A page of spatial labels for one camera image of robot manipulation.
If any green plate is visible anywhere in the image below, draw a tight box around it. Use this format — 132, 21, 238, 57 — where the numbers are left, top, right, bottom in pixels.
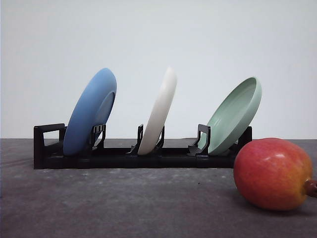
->
198, 77, 262, 154

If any white plate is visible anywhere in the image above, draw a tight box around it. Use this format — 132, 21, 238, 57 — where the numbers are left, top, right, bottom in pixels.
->
138, 67, 177, 156

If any black dish rack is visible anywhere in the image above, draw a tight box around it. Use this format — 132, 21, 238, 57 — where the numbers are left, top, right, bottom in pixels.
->
33, 123, 253, 169

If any blue plate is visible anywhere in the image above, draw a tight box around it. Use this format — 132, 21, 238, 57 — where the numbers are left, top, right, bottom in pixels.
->
63, 68, 117, 157

